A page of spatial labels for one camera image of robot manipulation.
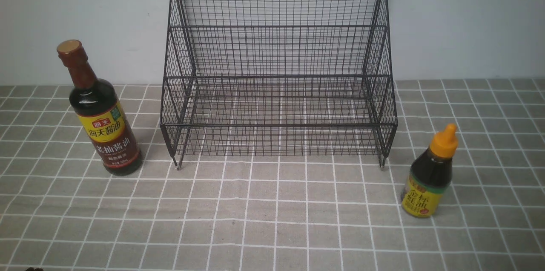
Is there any small orange-capped sauce bottle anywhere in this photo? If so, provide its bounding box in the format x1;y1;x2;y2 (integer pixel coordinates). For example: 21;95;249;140
401;124;458;217

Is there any grey checked tablecloth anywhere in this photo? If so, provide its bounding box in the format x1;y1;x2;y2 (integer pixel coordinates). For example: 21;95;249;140
0;78;545;271

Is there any tall dark soy sauce bottle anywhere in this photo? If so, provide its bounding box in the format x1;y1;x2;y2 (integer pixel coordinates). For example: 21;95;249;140
56;40;143;176

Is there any black wire mesh rack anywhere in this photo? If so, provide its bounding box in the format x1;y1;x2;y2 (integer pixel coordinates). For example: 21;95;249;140
159;0;399;167

